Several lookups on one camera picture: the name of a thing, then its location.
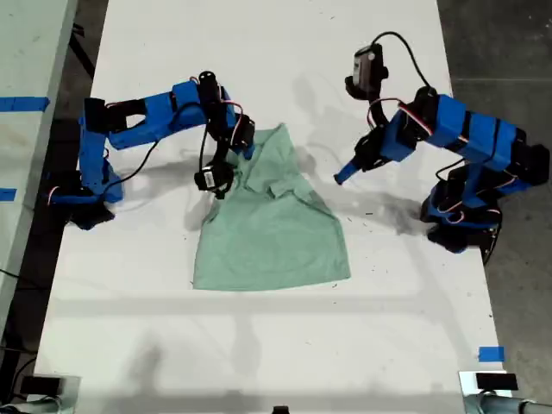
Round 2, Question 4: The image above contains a small black box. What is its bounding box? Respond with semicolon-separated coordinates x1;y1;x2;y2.
475;373;519;392
20;375;64;396

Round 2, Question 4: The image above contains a pale green T-shirt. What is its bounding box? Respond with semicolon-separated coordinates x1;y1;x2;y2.
191;122;353;292

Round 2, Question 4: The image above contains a black metal strut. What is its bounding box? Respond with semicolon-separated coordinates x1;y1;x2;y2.
70;23;97;81

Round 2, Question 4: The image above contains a grey blue rounded object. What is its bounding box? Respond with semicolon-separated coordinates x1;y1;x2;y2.
0;396;61;414
463;392;552;414

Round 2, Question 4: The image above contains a black camera cable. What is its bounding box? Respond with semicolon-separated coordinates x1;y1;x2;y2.
371;30;436;94
101;129;210;195

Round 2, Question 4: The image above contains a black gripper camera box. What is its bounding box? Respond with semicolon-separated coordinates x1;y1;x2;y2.
353;42;386;90
193;160;236;194

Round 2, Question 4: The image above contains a black camera stalk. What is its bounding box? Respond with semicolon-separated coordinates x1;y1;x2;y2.
213;137;238;202
343;64;390;130

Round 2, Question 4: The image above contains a long blue tape strip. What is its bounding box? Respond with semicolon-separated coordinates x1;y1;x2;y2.
0;96;51;114

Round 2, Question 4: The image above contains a pale side table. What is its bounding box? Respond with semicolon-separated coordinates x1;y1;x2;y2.
0;0;79;336

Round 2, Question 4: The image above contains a squarish blue tape piece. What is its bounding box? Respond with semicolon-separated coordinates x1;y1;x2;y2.
478;346;506;363

